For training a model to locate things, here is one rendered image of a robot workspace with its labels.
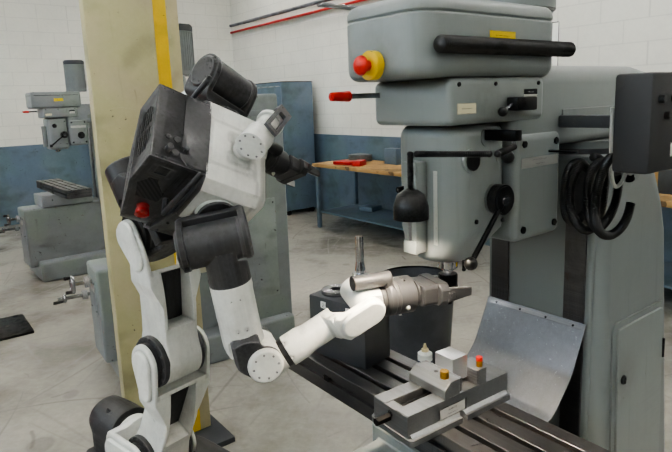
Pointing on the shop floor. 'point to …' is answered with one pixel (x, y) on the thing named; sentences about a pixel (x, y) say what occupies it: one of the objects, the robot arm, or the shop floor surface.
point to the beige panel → (114, 111)
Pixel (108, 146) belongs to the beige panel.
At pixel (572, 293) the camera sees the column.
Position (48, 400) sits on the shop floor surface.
